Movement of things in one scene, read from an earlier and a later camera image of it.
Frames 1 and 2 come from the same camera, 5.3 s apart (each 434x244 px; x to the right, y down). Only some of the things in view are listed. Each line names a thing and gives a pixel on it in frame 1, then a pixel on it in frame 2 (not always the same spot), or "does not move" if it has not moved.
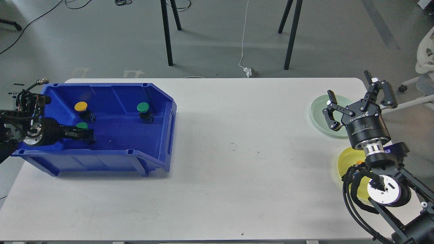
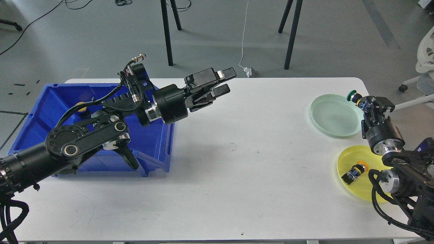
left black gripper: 45,131 -> 170,100
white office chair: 424,67 does not move
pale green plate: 318,104 does not move
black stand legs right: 297,11 does not move
